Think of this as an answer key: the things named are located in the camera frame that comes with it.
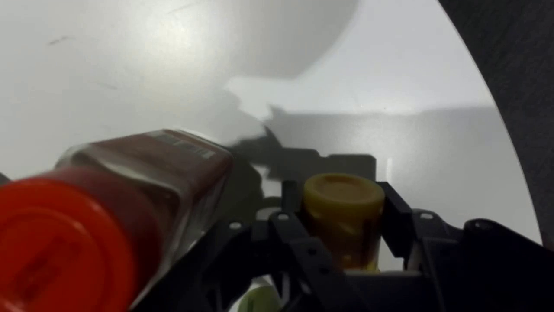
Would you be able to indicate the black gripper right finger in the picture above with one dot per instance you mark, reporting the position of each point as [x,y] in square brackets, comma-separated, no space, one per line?
[467,271]

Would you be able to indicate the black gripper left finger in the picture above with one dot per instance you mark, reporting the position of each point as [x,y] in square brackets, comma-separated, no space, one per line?
[270,266]

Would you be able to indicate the yellow tub red-orange lid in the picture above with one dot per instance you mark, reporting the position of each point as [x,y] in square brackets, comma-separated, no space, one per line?
[344,219]

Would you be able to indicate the spice jar red lid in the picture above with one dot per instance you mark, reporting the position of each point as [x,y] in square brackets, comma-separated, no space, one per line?
[109,226]

